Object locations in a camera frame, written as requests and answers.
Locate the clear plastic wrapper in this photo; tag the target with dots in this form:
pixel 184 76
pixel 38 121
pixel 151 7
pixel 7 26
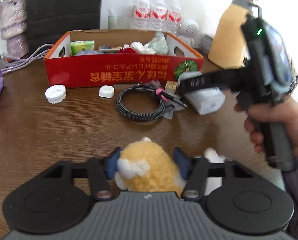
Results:
pixel 169 113

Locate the black paper bag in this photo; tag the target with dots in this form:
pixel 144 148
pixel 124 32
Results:
pixel 64 10

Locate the purple knitted pouch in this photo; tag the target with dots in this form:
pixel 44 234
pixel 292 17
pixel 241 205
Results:
pixel 87 52

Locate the white robot speaker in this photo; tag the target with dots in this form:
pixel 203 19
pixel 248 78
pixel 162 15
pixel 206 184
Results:
pixel 188 30

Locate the colourful small packet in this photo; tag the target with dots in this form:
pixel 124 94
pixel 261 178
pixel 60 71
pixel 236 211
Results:
pixel 110 49

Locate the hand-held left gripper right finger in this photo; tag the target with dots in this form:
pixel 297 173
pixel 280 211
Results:
pixel 182 166

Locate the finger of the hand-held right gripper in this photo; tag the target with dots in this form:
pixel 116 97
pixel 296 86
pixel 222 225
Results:
pixel 208 80

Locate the crumpled white tissue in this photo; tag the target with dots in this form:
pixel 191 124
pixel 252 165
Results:
pixel 140 46

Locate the green packet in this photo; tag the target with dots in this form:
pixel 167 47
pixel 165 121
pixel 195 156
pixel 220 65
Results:
pixel 82 47

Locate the small white case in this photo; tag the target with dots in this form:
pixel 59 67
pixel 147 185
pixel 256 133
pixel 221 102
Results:
pixel 106 91

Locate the yellow thermos jug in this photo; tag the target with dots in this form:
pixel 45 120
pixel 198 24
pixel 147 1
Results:
pixel 228 37

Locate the small grey box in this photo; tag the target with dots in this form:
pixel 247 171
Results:
pixel 205 44

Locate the red cardboard box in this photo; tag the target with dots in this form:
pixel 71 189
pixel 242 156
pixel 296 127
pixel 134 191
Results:
pixel 114 72

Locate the clear glass cup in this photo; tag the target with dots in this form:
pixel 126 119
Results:
pixel 117 20

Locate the iridescent organza bag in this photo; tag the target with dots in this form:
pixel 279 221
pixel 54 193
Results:
pixel 160 42

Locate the yellow and white plush sheep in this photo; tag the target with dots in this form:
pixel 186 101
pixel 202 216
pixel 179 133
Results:
pixel 146 165

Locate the clear water bottle red label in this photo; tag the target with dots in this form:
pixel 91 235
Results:
pixel 174 16
pixel 158 13
pixel 141 12

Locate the red fluffy ornament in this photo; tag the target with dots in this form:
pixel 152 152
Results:
pixel 128 50

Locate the white tissue packet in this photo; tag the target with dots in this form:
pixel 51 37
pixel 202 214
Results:
pixel 206 102

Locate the white screw cap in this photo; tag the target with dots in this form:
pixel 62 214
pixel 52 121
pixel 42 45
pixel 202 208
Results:
pixel 55 94

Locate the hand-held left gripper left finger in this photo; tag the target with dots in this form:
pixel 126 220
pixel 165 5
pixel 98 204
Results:
pixel 112 166

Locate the purple and white vase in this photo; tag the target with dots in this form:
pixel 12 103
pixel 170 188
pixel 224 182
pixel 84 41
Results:
pixel 14 30

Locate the person's right hand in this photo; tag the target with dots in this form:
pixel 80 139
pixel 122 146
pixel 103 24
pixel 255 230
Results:
pixel 297 125

